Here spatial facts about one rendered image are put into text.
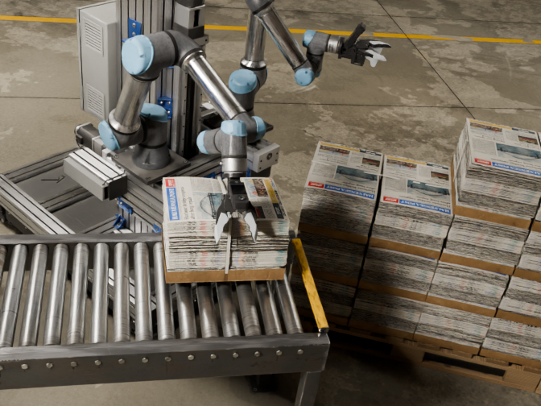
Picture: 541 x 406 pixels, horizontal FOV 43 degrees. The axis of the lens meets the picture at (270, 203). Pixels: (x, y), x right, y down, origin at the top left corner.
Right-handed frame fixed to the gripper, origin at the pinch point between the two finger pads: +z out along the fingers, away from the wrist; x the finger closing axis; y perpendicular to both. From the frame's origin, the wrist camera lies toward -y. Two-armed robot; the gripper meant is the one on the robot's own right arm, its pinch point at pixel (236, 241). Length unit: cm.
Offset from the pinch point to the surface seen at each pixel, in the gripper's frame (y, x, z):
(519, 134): 50, -120, -34
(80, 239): 38, 47, 2
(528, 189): 30, -112, -13
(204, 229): 6.0, 8.6, -3.1
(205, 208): 11.3, 7.8, -9.4
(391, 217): 56, -69, -2
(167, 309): 10.4, 20.0, 21.2
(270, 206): 12.0, -12.5, -9.5
